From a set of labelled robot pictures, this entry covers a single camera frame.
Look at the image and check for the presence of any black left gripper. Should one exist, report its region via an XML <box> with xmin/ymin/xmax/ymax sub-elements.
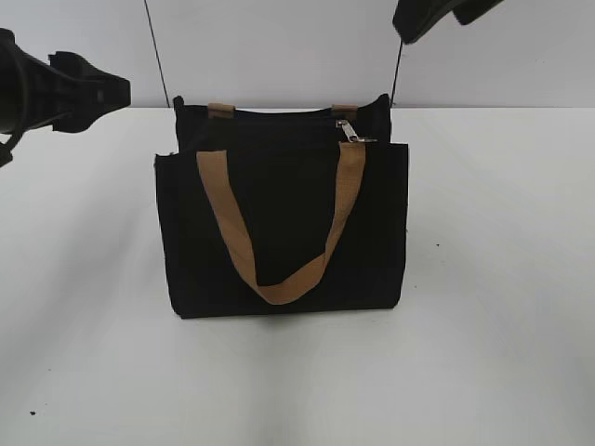
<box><xmin>1</xmin><ymin>29</ymin><xmax>131</xmax><ymax>135</ymax></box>

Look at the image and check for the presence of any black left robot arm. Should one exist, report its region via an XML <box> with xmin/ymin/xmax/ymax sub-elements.
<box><xmin>1</xmin><ymin>28</ymin><xmax>131</xmax><ymax>165</ymax></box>

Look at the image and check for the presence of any tan front bag strap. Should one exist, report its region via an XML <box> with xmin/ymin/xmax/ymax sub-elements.
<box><xmin>195</xmin><ymin>141</ymin><xmax>367</xmax><ymax>307</ymax></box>

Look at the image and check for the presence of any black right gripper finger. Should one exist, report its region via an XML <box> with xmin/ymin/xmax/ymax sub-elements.
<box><xmin>392</xmin><ymin>0</ymin><xmax>458</xmax><ymax>32</ymax></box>
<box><xmin>453</xmin><ymin>0</ymin><xmax>503</xmax><ymax>25</ymax></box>

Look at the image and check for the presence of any black canvas tote bag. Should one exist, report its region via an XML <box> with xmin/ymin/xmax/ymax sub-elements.
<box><xmin>154</xmin><ymin>94</ymin><xmax>409</xmax><ymax>319</ymax></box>

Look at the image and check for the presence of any silver zipper pull clasp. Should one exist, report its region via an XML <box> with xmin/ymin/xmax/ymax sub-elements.
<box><xmin>336</xmin><ymin>119</ymin><xmax>377</xmax><ymax>143</ymax></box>

